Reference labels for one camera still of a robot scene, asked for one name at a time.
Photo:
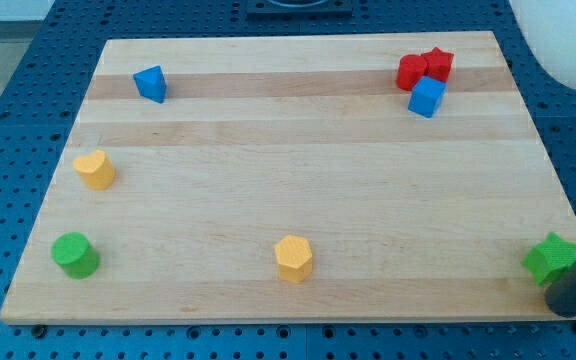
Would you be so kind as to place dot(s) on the green star block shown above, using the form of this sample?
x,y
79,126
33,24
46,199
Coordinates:
x,y
550,259

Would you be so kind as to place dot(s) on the yellow hexagon block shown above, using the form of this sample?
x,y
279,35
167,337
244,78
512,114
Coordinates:
x,y
294,258

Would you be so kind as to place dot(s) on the green cylinder block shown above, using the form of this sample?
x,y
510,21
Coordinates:
x,y
75,255

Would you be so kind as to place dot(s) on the dark mounting plate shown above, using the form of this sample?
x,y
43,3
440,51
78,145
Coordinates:
x,y
264,8

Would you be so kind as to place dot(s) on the blue cube block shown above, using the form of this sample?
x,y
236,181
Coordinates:
x,y
426,96

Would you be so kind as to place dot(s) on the blue triangle block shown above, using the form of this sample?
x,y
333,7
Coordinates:
x,y
151,84

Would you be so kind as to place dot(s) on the wooden board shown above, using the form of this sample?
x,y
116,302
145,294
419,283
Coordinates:
x,y
409,219

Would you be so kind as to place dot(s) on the red star block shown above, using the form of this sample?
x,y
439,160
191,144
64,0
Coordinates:
x,y
439,64

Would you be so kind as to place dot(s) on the red cylinder block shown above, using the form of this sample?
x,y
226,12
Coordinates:
x,y
411,69

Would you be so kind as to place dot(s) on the yellow heart block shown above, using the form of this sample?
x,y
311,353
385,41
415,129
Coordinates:
x,y
95,170

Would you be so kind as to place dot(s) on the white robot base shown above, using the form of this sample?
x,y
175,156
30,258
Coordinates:
x,y
549,28

